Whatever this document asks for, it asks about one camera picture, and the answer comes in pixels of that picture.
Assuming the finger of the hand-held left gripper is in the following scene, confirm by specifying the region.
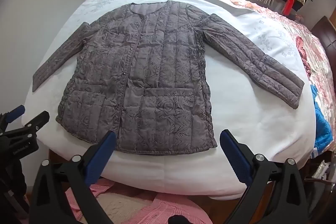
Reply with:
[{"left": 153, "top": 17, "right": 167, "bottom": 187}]
[
  {"left": 0, "top": 105, "right": 26, "bottom": 132},
  {"left": 5, "top": 110, "right": 50, "bottom": 140}
]

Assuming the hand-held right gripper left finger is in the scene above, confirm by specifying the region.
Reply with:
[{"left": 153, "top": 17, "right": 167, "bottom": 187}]
[{"left": 28, "top": 130, "right": 117, "bottom": 224}]

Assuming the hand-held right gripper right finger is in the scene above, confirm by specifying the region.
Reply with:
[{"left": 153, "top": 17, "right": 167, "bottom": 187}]
[{"left": 219, "top": 129, "right": 309, "bottom": 224}]

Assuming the grey quilted comforter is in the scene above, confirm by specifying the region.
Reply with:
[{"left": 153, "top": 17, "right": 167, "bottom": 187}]
[{"left": 32, "top": 2, "right": 305, "bottom": 156}]

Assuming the person's left forearm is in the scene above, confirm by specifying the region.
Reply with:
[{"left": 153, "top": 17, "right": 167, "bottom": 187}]
[{"left": 0, "top": 158, "right": 30, "bottom": 215}]

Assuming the white embroidered bed sheet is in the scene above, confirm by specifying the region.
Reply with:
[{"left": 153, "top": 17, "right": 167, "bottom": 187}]
[{"left": 21, "top": 0, "right": 317, "bottom": 201}]

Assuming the pink quilted cloth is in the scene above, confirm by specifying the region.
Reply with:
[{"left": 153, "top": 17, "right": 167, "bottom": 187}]
[{"left": 64, "top": 178, "right": 213, "bottom": 224}]

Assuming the blue garment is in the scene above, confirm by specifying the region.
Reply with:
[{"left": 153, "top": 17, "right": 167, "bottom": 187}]
[{"left": 310, "top": 85, "right": 334, "bottom": 153}]

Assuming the pink floral quilt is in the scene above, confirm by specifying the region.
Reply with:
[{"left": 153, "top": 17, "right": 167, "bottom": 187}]
[{"left": 220, "top": 0, "right": 336, "bottom": 119}]

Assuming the red bag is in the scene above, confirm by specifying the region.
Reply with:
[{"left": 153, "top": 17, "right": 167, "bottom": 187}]
[{"left": 282, "top": 0, "right": 298, "bottom": 16}]

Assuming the wooden bed frame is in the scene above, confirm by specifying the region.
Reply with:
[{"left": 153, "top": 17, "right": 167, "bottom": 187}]
[{"left": 49, "top": 148, "right": 328, "bottom": 214}]

